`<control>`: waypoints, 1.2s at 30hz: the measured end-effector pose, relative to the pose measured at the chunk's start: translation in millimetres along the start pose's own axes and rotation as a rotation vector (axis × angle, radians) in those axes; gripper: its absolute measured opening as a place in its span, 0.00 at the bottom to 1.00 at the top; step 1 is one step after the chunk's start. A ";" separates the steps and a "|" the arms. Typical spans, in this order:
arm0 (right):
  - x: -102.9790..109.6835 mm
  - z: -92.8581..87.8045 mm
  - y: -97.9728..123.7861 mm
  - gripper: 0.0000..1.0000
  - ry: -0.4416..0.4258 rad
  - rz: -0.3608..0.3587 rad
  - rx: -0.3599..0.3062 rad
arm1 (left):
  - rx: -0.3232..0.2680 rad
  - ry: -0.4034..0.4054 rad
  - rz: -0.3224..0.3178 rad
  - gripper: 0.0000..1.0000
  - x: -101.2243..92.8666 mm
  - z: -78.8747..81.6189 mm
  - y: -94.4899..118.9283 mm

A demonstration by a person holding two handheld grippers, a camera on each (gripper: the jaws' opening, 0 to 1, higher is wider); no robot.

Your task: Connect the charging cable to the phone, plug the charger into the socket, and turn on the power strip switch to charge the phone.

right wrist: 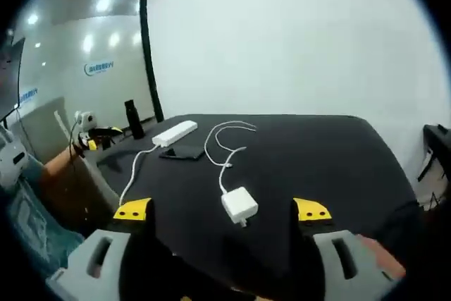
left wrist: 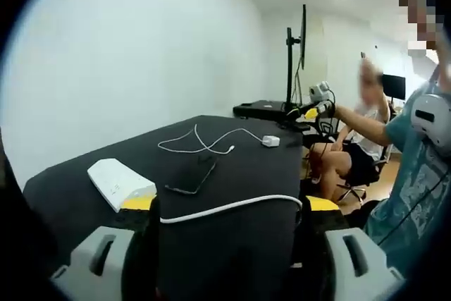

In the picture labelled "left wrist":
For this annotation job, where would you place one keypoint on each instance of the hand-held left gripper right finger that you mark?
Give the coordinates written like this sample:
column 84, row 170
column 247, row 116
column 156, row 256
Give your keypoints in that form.
column 349, row 262

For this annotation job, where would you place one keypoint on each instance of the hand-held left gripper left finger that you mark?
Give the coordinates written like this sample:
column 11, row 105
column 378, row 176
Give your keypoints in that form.
column 105, row 262

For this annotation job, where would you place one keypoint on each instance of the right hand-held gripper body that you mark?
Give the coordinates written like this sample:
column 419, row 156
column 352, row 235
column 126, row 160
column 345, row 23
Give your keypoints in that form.
column 320, row 91

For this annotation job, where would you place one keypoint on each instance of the white charger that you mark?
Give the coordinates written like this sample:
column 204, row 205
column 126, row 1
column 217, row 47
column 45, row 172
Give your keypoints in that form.
column 270, row 140

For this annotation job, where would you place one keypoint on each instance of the white power strip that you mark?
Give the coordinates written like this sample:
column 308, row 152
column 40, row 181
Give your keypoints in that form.
column 116, row 179

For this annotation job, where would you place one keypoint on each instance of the black phone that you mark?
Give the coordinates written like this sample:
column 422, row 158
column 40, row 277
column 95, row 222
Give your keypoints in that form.
column 193, row 177

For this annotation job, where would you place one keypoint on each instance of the black flat case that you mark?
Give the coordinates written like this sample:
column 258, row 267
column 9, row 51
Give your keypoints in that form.
column 260, row 106

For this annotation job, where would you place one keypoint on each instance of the black monitor stand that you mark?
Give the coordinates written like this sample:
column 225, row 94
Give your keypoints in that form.
column 289, row 68

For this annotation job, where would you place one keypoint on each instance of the black office chair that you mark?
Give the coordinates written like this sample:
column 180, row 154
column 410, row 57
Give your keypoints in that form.
column 354, row 193

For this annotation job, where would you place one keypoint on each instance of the small black monitor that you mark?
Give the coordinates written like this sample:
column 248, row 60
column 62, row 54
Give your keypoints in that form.
column 394, row 86

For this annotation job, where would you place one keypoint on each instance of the white chest-worn device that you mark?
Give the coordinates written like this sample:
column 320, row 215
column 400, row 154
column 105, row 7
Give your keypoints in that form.
column 431, row 117

